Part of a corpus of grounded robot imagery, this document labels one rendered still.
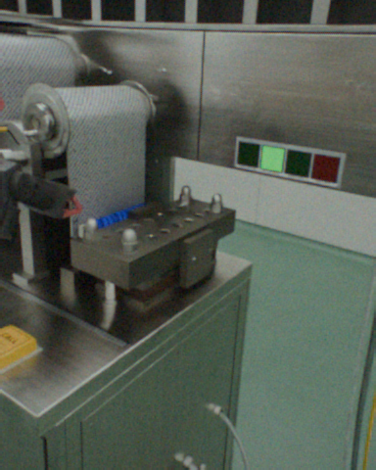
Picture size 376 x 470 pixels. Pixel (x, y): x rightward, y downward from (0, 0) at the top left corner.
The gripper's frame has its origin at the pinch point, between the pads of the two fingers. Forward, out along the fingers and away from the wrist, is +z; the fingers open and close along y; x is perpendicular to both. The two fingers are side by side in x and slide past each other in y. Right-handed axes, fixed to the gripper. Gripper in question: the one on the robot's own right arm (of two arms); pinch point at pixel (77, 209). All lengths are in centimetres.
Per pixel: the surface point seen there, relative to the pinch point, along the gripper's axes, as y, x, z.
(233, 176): -108, 76, 261
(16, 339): 11.0, -24.8, -13.4
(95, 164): 0.3, 10.4, 0.0
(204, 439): 26, -44, 45
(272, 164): 30.3, 23.9, 20.8
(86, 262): 8.6, -9.7, -1.0
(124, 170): 0.3, 12.3, 9.5
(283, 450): 30, -58, 114
